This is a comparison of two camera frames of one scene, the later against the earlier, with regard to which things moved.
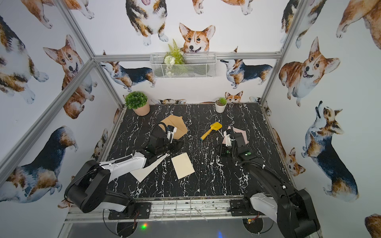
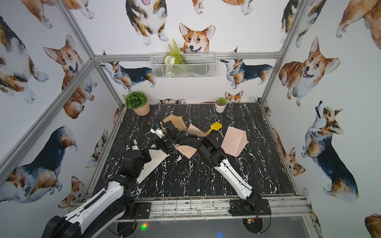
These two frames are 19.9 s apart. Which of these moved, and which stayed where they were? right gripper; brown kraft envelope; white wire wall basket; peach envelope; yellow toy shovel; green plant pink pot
Moved: peach envelope; right gripper
Stayed: yellow toy shovel; white wire wall basket; brown kraft envelope; green plant pink pot
